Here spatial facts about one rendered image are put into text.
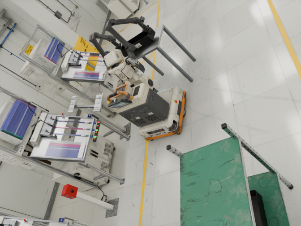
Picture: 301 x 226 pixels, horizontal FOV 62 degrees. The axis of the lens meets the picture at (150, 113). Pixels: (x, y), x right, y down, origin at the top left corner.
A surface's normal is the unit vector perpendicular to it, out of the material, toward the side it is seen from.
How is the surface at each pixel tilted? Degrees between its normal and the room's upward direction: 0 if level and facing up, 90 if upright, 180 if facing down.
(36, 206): 90
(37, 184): 90
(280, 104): 0
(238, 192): 0
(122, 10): 90
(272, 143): 0
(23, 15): 90
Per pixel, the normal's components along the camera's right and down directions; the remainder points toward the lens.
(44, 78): -0.07, 0.79
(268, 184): -0.67, -0.49
